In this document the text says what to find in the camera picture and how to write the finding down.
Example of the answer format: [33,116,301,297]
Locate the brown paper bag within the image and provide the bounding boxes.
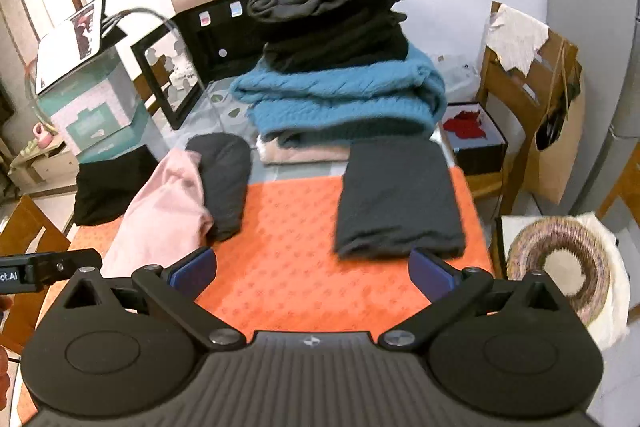
[487,1,586,206]

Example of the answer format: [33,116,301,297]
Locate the blue knitted sweater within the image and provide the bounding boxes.
[230,46,447,148]

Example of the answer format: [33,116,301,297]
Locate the pink garment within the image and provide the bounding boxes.
[101,148,214,277]

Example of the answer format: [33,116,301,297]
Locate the colourful hoop ring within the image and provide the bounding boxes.
[22,56,64,138]

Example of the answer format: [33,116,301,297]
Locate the teal cardboard box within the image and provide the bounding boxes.
[38,48,168,164]

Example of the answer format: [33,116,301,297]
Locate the person's left hand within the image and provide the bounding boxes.
[0,296,14,410]

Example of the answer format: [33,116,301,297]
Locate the beige folded garment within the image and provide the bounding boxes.
[256,135,350,165]

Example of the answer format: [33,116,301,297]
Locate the round woven cushion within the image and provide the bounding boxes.
[497,212,631,350]

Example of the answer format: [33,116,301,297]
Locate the dark grey hood garment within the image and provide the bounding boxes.
[186,133,252,243]

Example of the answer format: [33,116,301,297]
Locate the black box red item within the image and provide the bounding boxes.
[440,103,508,176]

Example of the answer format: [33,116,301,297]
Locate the orange patterned table mat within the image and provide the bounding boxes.
[16,166,497,425]

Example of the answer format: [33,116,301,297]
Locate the wooden chair left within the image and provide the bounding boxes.
[1,195,70,355]

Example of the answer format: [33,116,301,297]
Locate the black folded garment left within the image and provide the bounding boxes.
[74,145,158,225]

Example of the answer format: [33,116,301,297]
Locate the tablet with cables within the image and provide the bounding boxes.
[35,0,127,95]

